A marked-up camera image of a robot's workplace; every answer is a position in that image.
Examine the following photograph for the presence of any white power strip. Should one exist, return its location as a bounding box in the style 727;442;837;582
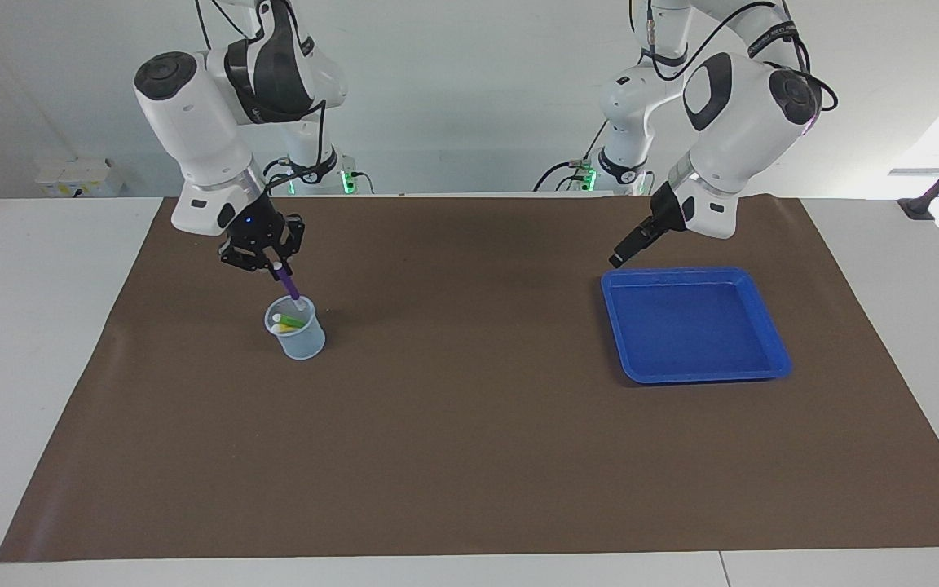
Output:
36;159;124;198

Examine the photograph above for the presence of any brown table mat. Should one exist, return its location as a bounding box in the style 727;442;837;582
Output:
0;196;939;563

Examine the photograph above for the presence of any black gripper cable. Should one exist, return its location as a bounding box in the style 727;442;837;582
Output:
633;0;839;111
192;0;332;188

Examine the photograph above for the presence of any purple marker pen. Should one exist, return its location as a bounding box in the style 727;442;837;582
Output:
272;261;307;311

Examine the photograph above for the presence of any blue plastic tray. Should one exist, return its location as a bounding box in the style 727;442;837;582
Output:
600;267;793;385

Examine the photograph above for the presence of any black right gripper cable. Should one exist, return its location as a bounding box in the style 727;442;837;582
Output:
192;0;332;188

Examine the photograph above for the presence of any black base cable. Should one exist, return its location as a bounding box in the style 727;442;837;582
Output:
259;155;295;196
533;122;609;192

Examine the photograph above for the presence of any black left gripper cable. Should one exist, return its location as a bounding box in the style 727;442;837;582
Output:
633;0;839;111

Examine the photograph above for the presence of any translucent plastic cup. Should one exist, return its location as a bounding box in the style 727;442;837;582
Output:
263;295;326;361

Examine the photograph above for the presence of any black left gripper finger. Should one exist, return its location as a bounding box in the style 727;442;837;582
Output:
608;220;666;268

